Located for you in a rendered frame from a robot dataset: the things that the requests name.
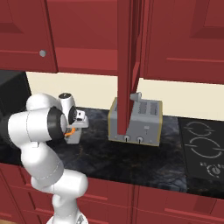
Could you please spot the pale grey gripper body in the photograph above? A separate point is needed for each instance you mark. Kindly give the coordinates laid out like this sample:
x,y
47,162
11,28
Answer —
x,y
74,135

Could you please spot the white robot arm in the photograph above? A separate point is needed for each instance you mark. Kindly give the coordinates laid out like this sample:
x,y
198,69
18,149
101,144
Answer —
x,y
40,163

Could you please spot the red open cabinet door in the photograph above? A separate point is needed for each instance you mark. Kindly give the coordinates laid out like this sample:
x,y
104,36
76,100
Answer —
x,y
126,58

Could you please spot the red open cabinet carcass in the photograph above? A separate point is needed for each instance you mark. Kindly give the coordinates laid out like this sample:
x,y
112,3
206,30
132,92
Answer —
x,y
84,35

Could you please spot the red cabinet door with knob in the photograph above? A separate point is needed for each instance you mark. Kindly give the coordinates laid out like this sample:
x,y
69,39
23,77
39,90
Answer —
x,y
23,32

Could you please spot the red wide cabinet door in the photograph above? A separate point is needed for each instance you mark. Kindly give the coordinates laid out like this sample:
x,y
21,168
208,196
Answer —
x,y
186,38

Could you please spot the black appliance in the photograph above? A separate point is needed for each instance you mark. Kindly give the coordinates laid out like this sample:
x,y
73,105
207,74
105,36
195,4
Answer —
x,y
14,96

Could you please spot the grey two-slot toaster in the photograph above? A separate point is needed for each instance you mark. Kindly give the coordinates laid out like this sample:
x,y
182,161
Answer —
x,y
145,122

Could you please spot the grey round door knob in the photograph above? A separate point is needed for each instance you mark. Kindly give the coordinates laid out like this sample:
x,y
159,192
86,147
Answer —
x,y
136,96
42,53

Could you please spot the black hob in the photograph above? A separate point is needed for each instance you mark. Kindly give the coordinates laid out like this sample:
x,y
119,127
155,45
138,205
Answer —
x,y
204,145

